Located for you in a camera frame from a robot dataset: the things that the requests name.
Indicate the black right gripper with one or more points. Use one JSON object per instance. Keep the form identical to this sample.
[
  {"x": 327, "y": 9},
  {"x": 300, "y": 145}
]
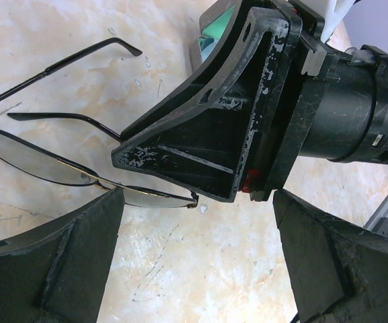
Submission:
[{"x": 333, "y": 105}]

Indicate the light blue cleaning cloth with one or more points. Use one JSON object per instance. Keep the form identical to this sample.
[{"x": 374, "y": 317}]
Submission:
[{"x": 207, "y": 45}]

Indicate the black aviator sunglasses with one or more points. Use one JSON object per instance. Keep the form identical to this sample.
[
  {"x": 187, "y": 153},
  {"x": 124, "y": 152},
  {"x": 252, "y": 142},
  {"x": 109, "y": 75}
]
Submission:
[{"x": 48, "y": 166}]

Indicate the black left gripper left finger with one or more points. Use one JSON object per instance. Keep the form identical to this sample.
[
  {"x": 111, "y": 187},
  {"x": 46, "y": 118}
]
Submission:
[{"x": 57, "y": 272}]

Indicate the grey glasses case green lining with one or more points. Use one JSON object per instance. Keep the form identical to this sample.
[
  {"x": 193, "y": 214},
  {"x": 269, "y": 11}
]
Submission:
[{"x": 213, "y": 25}]

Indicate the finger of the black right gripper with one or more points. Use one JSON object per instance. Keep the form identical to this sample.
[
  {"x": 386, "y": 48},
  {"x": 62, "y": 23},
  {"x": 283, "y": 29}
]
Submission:
[
  {"x": 209, "y": 151},
  {"x": 183, "y": 97}
]

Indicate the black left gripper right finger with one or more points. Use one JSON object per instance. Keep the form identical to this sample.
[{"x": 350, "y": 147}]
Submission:
[{"x": 338, "y": 271}]

